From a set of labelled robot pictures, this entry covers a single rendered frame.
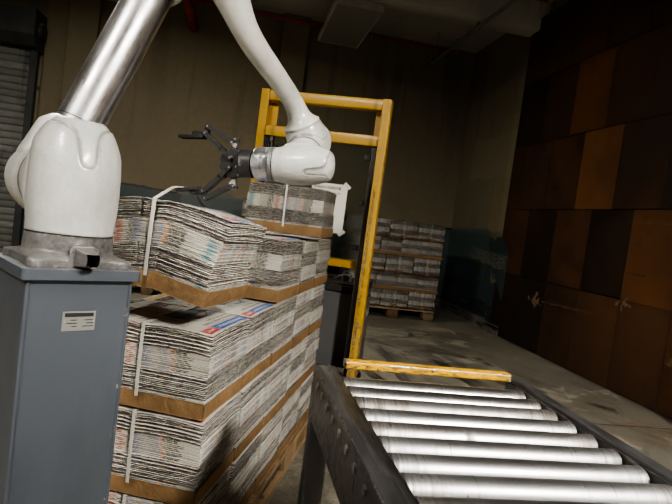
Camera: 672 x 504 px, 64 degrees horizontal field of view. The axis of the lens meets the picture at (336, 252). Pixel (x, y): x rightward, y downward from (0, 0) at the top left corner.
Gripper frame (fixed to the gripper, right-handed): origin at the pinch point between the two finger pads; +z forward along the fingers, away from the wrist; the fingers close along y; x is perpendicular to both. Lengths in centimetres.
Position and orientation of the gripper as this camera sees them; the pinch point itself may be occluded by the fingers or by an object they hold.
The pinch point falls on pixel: (183, 161)
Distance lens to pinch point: 153.4
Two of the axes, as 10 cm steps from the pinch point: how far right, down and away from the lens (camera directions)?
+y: -0.5, 10.0, 0.2
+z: -9.8, -0.6, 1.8
